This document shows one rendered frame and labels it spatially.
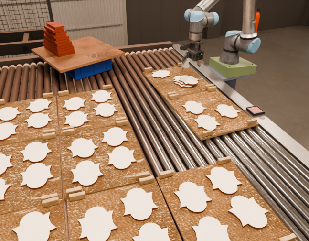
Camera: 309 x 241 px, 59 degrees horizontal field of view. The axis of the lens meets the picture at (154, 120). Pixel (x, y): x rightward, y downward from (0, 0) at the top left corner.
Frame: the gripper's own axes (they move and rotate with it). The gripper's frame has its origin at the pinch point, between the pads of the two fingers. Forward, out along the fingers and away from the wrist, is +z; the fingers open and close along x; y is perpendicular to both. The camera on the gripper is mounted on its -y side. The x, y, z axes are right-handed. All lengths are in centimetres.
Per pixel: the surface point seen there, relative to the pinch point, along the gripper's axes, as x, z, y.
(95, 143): -77, 10, 22
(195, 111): -19.7, 9.5, 28.3
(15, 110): -102, 9, -28
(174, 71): 4.1, 10.5, -20.6
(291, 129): 149, 104, 9
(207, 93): 0.8, 10.5, 16.4
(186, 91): -7.7, 10.5, 6.2
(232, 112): -3.7, 9.5, 41.0
